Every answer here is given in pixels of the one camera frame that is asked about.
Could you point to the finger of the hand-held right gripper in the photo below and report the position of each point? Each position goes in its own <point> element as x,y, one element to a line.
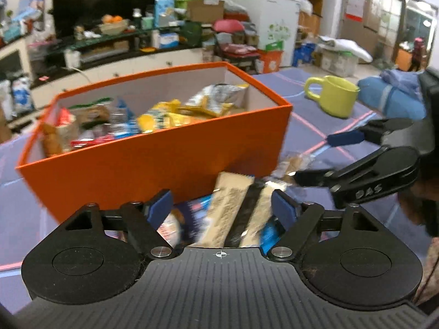
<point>346,138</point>
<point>313,178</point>

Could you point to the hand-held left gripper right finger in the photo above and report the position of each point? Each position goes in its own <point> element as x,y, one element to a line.
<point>283,209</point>

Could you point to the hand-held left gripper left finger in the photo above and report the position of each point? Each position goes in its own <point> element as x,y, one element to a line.
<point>159,209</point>

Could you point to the round brown pastry packet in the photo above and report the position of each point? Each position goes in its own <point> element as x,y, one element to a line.
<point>291,162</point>

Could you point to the orange cardboard box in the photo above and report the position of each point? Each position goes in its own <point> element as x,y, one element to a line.
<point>154,157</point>

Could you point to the beige black-band biscuit packet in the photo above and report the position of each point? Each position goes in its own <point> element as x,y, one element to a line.
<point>226,212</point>

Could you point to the blue chocolate-chip cookie packet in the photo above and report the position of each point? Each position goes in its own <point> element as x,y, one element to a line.
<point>195,212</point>

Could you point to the yellow-green mug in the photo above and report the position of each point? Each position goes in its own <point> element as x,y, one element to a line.
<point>338,99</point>

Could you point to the blue bedding bundle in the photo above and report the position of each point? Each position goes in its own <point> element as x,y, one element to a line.
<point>394,96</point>

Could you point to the white storage bin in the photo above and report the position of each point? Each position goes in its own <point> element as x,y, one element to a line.
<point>338,63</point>

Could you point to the blue plastic stool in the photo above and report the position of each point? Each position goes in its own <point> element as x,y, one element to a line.
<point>303,54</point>

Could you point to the red cookie packet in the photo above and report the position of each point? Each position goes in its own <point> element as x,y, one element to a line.
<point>92,141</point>

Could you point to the blue white snack packet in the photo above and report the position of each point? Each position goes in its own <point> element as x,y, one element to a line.
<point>123,120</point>

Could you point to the orange white carton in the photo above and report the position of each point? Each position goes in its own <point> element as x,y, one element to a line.
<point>271,58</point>

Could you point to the green beige snack packet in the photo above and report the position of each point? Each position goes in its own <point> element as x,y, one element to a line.
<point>92,111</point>

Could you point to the silver yellow snack packet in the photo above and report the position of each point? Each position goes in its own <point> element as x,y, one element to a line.
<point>219,96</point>

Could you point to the wooden shelf unit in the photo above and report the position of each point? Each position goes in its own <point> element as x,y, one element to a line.
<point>317,7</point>

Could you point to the white television stand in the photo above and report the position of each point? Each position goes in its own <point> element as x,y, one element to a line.
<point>137,65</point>

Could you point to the white chest freezer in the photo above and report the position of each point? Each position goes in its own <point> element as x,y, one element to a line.
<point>267,10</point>

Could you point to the red folding chair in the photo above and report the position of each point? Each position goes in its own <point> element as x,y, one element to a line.
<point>228,25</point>

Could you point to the blue white tissue box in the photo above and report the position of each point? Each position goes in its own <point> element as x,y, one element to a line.
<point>169,40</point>

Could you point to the white power strip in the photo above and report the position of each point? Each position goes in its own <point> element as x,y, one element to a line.
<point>72,59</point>

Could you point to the dark green bag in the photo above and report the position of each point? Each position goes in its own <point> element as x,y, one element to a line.
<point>191,34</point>

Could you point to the white blue plastic bag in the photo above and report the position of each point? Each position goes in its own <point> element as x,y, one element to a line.
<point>22,92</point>

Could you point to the fruit bowl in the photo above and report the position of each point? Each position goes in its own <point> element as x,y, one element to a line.
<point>113,27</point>

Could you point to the brown cardboard box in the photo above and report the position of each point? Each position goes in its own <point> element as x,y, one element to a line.
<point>205,12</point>

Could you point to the blue white carton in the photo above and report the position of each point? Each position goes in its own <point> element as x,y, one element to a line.
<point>164,12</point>

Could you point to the white glass-door cabinet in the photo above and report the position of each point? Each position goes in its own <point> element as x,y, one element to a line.
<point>13,65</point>

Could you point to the black television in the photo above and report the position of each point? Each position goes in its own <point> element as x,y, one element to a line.
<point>109,0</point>

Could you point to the blue picture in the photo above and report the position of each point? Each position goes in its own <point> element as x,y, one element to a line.
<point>32,5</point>

